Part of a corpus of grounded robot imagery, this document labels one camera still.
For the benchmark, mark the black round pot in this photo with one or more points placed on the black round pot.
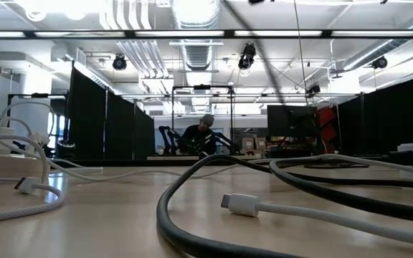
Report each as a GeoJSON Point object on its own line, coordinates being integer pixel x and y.
{"type": "Point", "coordinates": [65, 151]}

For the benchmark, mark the cardboard box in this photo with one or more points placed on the cardboard box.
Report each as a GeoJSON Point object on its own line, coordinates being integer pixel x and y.
{"type": "Point", "coordinates": [248, 143]}
{"type": "Point", "coordinates": [261, 143]}

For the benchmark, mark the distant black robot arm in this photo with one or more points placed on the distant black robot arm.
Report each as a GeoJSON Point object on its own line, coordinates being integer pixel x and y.
{"type": "Point", "coordinates": [224, 139]}
{"type": "Point", "coordinates": [165, 134]}

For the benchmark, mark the red cabinet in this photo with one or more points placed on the red cabinet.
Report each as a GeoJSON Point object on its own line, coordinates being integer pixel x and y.
{"type": "Point", "coordinates": [327, 129]}

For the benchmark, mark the person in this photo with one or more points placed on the person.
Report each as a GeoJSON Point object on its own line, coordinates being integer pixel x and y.
{"type": "Point", "coordinates": [199, 138]}

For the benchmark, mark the black shelf frame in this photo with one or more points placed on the black shelf frame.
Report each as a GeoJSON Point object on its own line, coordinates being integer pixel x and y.
{"type": "Point", "coordinates": [39, 95]}

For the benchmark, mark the black overhead rig beam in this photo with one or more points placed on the black overhead rig beam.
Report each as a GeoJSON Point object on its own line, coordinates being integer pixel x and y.
{"type": "Point", "coordinates": [229, 34]}

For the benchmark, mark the black aluminium table frame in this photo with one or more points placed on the black aluminium table frame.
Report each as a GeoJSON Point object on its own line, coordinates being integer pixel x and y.
{"type": "Point", "coordinates": [120, 163]}

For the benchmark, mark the distant black rig frame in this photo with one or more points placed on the distant black rig frame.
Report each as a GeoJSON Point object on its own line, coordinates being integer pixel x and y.
{"type": "Point", "coordinates": [203, 87]}

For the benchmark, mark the long white power strip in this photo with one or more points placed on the long white power strip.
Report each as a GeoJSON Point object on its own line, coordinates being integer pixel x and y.
{"type": "Point", "coordinates": [13, 165]}

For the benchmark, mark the black curtain divider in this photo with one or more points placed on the black curtain divider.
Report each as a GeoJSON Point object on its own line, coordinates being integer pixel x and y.
{"type": "Point", "coordinates": [389, 122]}
{"type": "Point", "coordinates": [120, 129]}

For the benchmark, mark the silver ventilation duct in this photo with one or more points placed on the silver ventilation duct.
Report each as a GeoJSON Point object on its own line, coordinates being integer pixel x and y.
{"type": "Point", "coordinates": [196, 53]}

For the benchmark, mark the black monitor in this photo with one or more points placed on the black monitor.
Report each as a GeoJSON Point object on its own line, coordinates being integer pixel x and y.
{"type": "Point", "coordinates": [292, 122]}

